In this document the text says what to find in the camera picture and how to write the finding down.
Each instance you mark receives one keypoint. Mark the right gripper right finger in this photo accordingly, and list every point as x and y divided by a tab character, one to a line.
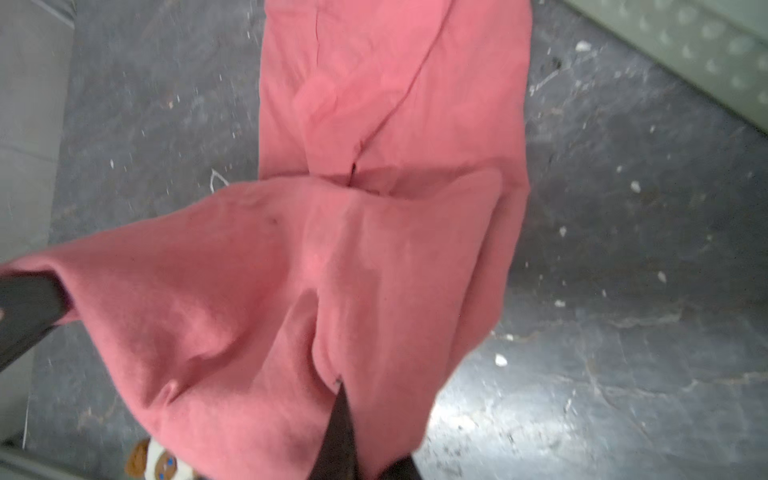
403	469

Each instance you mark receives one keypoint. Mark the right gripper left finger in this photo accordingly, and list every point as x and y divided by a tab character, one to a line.
337	457

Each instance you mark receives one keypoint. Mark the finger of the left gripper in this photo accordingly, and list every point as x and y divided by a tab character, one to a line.
31	305

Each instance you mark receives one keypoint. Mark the pink t shirt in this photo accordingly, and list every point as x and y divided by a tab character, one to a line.
370	256

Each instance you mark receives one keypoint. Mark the brown white plush toy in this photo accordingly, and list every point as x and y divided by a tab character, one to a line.
150	460

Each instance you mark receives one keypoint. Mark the light green plastic basket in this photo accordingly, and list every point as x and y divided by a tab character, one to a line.
720	47

